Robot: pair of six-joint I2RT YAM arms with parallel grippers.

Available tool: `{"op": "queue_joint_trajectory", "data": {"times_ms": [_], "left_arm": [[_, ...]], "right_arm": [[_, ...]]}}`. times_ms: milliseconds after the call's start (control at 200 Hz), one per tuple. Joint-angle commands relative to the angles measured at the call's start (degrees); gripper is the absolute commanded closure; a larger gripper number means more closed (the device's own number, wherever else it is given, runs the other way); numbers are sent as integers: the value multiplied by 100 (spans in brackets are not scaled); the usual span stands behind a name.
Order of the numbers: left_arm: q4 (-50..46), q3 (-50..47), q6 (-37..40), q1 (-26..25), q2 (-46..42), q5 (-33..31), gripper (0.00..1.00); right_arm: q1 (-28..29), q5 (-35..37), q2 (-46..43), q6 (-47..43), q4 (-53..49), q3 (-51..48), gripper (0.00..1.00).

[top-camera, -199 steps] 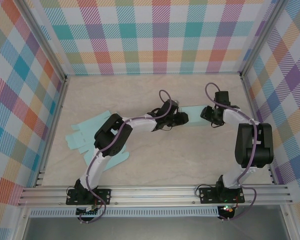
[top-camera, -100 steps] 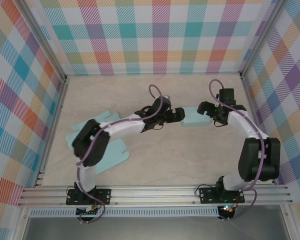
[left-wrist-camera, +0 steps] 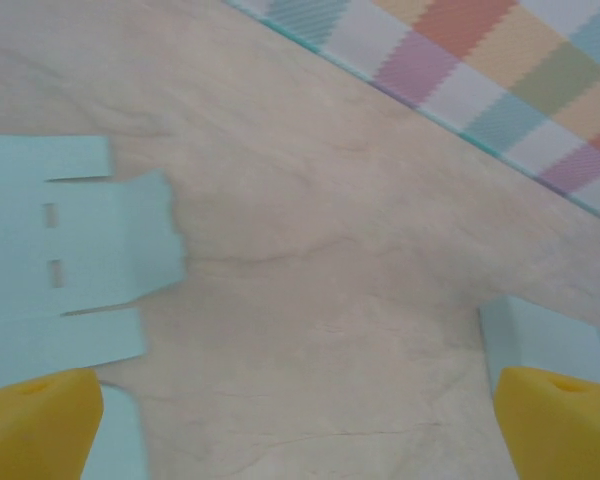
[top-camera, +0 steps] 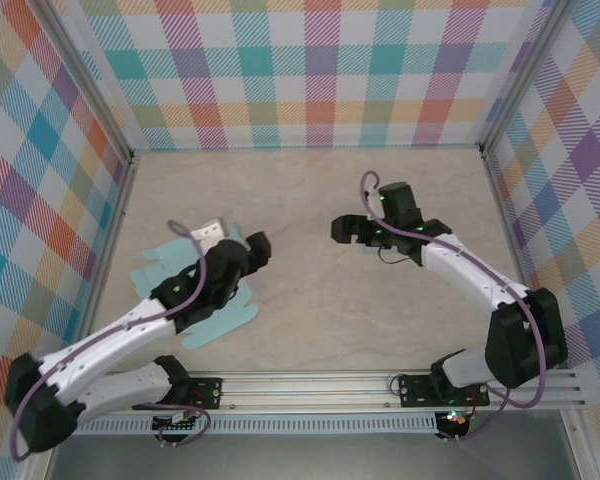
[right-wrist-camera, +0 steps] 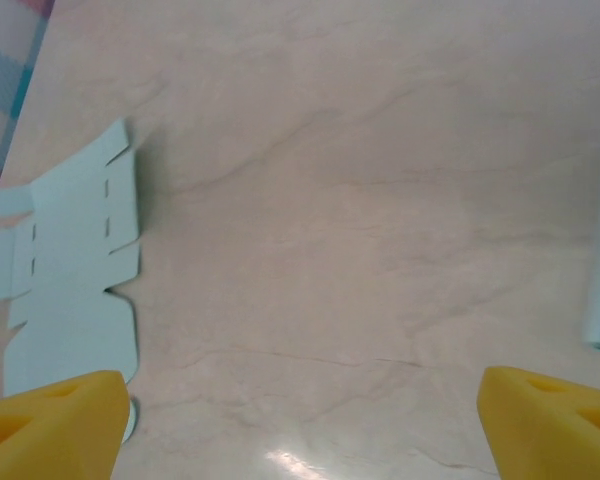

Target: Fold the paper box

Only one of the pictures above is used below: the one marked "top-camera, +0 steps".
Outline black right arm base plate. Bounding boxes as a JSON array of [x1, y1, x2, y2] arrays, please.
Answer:
[[397, 372, 491, 409]]

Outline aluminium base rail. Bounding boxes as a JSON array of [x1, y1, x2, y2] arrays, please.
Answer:
[[33, 368, 587, 415]]

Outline slotted grey cable duct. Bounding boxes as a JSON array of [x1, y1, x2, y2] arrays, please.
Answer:
[[69, 412, 440, 436]]

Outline aluminium frame post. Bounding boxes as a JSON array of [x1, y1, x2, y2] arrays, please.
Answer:
[[38, 0, 137, 166], [479, 0, 574, 156]]

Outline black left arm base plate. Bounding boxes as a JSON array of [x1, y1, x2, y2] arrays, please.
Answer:
[[182, 377, 225, 412]]

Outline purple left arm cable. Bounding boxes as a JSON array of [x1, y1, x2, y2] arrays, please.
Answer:
[[9, 218, 214, 460]]

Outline aluminium table side rail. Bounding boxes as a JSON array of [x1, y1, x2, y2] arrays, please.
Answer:
[[479, 145, 556, 371], [67, 152, 139, 376]]

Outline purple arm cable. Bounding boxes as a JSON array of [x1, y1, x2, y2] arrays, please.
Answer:
[[360, 170, 551, 444], [9, 218, 214, 460]]

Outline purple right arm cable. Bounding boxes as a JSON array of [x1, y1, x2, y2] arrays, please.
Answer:
[[360, 170, 551, 444]]

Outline grey metal sheet panel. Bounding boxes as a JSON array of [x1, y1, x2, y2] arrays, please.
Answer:
[[44, 432, 581, 480]]

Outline aluminium lower frame bar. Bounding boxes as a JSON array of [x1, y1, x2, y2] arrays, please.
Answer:
[[19, 447, 56, 480], [562, 409, 600, 480]]

